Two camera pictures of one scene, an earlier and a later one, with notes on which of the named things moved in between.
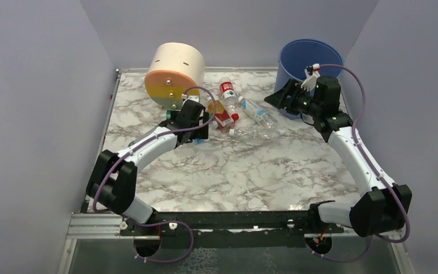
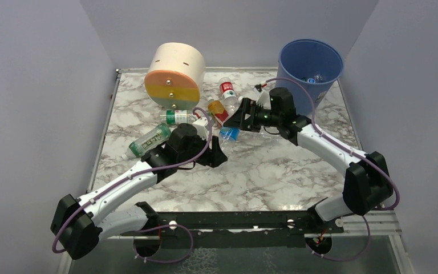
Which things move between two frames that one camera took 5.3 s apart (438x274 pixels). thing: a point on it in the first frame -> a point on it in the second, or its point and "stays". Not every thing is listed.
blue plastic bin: [296, 55] stays
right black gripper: [292, 98] -> [249, 116]
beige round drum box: [174, 68] stays
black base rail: [258, 229] stays
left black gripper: [199, 133] -> [211, 153]
